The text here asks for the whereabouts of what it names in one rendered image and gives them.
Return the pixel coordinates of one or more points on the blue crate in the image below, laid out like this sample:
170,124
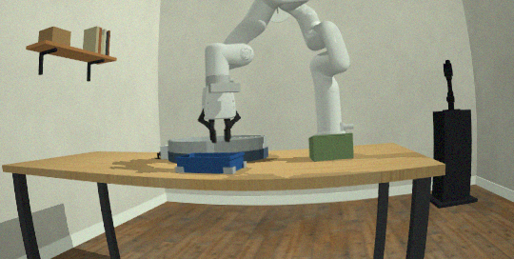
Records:
210,162

